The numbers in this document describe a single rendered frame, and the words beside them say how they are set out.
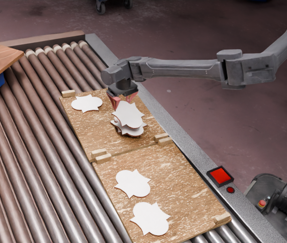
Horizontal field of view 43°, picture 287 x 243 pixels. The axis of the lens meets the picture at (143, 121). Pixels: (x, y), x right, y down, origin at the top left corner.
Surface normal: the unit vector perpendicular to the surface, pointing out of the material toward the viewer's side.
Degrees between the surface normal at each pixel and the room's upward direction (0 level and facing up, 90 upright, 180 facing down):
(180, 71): 90
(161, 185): 0
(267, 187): 0
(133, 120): 17
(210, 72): 90
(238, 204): 0
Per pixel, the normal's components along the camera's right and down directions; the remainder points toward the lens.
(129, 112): 0.29, -0.56
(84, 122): 0.11, -0.75
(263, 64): -0.26, 0.46
